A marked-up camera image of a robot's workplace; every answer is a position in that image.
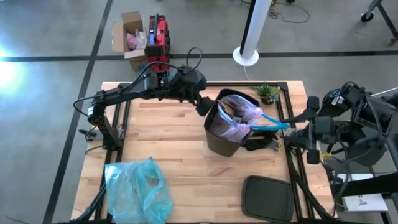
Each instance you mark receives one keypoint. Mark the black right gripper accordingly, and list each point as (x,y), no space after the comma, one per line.
(326,130)

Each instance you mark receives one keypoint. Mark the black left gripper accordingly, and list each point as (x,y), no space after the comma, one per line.
(186,82)

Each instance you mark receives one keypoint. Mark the brown paper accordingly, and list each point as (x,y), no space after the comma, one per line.
(230,109)

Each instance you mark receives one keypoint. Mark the dark plastic trash bin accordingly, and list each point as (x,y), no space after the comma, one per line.
(220,144)

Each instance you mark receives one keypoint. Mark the translucent blue plastic bag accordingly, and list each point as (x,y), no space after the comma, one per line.
(136,193)

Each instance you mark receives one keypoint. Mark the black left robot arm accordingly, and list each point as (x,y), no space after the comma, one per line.
(130,90)

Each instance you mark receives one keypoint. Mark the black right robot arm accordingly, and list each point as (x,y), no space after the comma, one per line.
(360,124)

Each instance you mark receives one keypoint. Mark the small potted succulent plant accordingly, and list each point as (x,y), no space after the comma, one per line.
(267,93)

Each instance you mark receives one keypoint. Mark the black fabric gloves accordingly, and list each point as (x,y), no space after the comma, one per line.
(261,143)

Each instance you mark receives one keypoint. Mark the red tool case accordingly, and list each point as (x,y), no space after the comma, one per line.
(157,46)

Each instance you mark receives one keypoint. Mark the black plastic bin lid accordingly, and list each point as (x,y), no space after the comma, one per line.
(267,199)

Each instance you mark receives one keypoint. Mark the white pole with round base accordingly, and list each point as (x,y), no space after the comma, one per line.
(255,25)

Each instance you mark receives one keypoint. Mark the pink wrapped item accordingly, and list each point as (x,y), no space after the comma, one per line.
(131,41)

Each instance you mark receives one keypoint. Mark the white paper sheet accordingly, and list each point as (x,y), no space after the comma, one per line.
(363,203)

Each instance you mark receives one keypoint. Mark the open cardboard box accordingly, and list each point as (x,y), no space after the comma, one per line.
(130,20)

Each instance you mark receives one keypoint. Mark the small black clamp device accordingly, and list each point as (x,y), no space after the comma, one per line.
(88,133)

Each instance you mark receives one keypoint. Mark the cart leg with caster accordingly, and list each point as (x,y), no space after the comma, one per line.
(367,15)

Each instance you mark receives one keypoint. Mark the black aluminium table frame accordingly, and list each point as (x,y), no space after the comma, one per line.
(127,130)

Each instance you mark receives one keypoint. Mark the black rig frame beam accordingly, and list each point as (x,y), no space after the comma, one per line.
(367,186)

